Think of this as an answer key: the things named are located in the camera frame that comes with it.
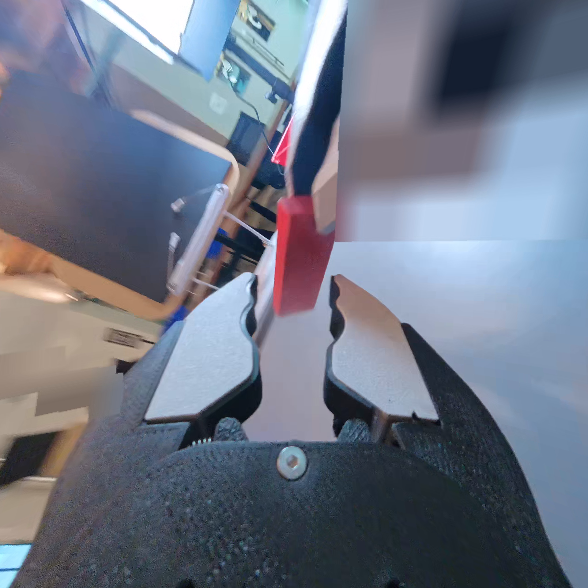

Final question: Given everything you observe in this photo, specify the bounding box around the black board on stand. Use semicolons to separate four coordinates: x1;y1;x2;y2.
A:
0;109;282;323

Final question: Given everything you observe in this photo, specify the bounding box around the studio light panel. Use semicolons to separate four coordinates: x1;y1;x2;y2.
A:
63;0;243;82

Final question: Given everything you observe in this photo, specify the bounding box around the light stand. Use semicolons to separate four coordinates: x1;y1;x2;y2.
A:
263;77;298;105

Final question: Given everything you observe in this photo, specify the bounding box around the red rectangular block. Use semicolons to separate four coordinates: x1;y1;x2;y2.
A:
272;195;337;318

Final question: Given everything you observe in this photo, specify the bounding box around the teal wall poster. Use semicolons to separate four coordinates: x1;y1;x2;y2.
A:
215;53;253;95

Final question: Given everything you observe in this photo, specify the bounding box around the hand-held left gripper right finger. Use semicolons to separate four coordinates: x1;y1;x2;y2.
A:
323;274;441;438

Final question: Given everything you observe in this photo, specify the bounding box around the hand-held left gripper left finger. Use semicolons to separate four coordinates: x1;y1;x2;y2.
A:
143;272;263;426

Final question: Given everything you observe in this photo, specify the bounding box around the red plastic bin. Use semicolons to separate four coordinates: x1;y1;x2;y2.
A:
270;116;296;168

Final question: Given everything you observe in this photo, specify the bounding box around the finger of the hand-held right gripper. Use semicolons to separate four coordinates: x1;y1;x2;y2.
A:
311;119;341;237

